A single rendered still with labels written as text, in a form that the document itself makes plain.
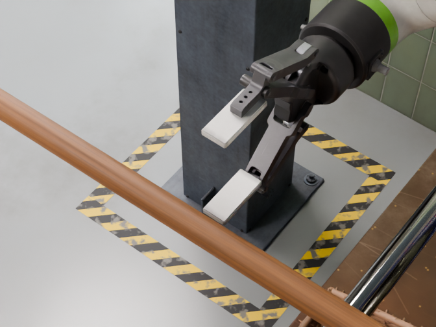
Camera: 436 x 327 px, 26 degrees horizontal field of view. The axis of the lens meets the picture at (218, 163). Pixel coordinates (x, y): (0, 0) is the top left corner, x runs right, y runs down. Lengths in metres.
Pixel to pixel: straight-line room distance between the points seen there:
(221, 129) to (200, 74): 1.09
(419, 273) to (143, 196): 0.80
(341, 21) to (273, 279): 0.32
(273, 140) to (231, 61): 0.86
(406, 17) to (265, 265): 0.36
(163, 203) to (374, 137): 1.67
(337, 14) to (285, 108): 0.13
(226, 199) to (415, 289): 0.67
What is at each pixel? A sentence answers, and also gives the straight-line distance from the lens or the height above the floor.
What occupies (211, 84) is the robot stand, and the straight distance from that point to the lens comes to 2.00.
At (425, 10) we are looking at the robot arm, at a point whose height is 1.24.
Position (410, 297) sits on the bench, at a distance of 1.64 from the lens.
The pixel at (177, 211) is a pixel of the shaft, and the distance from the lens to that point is 0.94.
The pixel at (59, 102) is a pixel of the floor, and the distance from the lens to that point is 2.65.
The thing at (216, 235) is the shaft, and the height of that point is 1.21.
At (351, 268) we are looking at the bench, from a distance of 1.65.
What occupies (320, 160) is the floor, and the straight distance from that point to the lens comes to 2.51.
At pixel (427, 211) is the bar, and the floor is 1.17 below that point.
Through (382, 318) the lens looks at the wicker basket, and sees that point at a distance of 1.41.
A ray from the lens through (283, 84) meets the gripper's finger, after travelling 0.98.
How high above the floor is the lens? 1.98
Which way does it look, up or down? 53 degrees down
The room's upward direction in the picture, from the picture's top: straight up
